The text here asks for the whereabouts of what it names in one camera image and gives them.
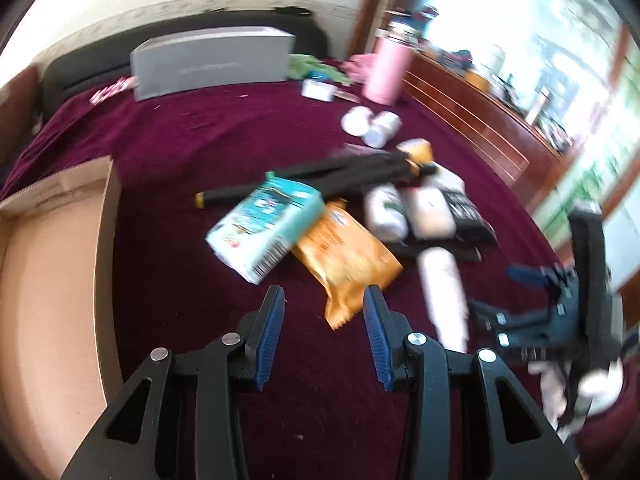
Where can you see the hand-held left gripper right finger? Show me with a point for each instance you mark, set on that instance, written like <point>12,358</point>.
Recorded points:
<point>376,345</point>

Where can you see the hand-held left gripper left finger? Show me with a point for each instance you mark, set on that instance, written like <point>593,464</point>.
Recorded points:
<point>267,340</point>

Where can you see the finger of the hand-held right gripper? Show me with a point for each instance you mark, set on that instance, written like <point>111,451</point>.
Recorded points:
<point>535,276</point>
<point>510,330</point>

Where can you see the white tube bottle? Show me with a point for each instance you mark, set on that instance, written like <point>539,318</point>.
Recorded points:
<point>442,295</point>

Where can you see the black printed packet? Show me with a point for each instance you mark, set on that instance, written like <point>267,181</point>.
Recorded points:
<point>467,215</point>

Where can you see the orange snack packet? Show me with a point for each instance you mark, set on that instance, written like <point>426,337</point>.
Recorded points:
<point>342,260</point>

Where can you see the teal printed packet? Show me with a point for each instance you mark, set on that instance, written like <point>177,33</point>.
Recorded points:
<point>265,225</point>

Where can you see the white cream packet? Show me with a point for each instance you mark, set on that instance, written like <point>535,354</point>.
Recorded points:
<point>430,212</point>

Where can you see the white roll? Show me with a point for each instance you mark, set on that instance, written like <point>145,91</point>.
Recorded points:
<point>386,212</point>

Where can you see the black marker tan cap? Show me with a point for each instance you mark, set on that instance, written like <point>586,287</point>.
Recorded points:
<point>225,197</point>

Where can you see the black marker orange cap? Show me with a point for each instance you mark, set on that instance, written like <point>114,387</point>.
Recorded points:
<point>350,170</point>

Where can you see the cardboard box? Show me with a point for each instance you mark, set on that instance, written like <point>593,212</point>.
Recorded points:
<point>55,280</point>

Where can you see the person's right hand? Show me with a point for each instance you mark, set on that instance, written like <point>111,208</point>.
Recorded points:
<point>600,385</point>

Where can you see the wooden side panel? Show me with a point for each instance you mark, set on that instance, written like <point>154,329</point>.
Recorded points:
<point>480,120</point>

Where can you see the yellow jar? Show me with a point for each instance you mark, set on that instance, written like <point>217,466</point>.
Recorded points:
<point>416,151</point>

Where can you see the yellow box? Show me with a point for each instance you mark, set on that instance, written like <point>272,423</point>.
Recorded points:
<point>477,81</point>

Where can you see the white plastic bottle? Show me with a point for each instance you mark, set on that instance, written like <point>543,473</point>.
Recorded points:
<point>382,127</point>

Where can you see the maroon blanket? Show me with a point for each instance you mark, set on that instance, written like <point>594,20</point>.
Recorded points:
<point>200,135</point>

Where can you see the white bottle red label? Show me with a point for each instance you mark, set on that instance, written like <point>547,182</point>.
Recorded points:
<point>356,121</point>

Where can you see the pink thermos flask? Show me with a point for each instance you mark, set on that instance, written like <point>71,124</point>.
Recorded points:
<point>387,72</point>

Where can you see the brown printed card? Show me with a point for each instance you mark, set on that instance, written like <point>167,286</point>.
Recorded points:
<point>346,95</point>

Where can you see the small white charger box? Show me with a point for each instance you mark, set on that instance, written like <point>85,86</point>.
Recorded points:
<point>317,90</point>

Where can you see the small blue round item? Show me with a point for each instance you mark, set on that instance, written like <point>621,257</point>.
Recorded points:
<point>316,77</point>

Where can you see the window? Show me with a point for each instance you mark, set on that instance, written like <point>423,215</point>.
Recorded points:
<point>500,10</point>

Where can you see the pink cloth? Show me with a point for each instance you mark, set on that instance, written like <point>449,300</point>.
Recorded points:
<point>357,67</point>

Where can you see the green cloth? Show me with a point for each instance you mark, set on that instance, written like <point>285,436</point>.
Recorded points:
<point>315,67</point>

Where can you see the grey rectangular box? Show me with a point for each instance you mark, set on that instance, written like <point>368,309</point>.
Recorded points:
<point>210,62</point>

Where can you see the pink patterned packet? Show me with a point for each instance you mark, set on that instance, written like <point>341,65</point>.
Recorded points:
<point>112,91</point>

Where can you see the black headboard cushion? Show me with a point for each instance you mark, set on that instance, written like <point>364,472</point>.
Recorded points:
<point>90,67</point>

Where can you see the brown cushion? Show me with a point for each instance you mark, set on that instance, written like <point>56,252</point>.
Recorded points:
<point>17,105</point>

